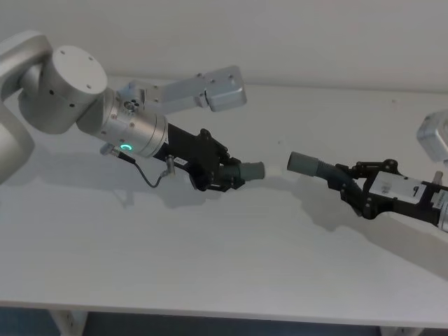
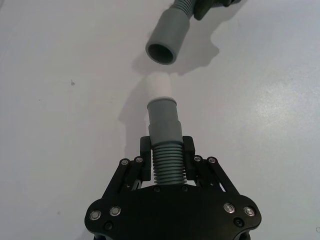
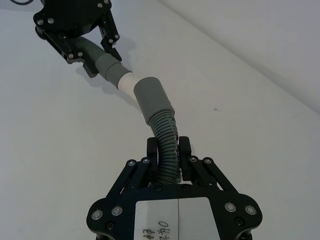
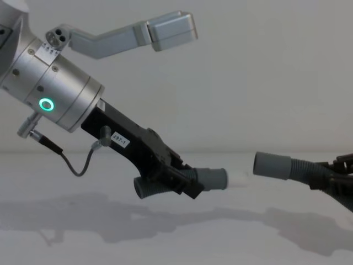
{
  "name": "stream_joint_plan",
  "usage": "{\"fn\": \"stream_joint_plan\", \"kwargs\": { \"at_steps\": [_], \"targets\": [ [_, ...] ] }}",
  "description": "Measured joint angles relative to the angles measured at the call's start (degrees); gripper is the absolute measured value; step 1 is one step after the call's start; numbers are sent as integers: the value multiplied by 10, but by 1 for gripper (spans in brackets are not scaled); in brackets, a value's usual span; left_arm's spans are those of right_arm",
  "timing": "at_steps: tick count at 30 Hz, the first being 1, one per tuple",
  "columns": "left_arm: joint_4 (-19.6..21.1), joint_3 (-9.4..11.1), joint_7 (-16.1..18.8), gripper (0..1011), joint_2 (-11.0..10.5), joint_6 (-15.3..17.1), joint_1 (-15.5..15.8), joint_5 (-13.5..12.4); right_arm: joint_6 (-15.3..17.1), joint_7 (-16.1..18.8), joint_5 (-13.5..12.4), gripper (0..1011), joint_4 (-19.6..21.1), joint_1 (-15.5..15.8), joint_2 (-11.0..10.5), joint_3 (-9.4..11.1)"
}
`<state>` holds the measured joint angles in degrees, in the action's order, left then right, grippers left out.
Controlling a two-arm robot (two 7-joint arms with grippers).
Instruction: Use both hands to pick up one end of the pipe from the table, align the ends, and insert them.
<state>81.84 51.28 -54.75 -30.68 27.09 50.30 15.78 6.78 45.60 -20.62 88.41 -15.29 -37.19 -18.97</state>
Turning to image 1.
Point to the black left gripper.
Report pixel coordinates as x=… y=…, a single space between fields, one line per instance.
x=196 y=154

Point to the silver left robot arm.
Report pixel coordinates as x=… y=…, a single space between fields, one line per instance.
x=70 y=87

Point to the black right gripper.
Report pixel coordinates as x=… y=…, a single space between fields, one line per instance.
x=413 y=206

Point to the white table leg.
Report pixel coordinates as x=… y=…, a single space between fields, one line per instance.
x=68 y=323

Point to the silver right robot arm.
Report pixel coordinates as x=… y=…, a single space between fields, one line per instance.
x=432 y=140

